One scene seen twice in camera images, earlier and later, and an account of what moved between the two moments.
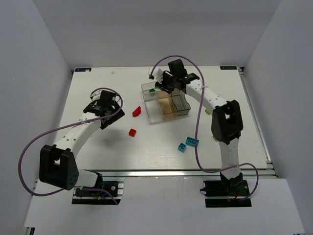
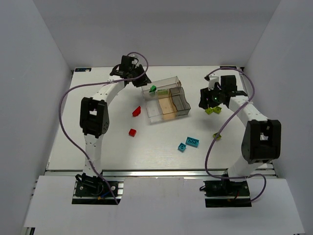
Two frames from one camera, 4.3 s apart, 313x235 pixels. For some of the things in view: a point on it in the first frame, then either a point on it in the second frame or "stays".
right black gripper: [165, 86] -> [205, 99]
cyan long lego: [191, 141] stays
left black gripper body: [113, 117] -> [141, 78]
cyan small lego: [182, 147] stays
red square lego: [132, 132] stays
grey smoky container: [182, 106] stays
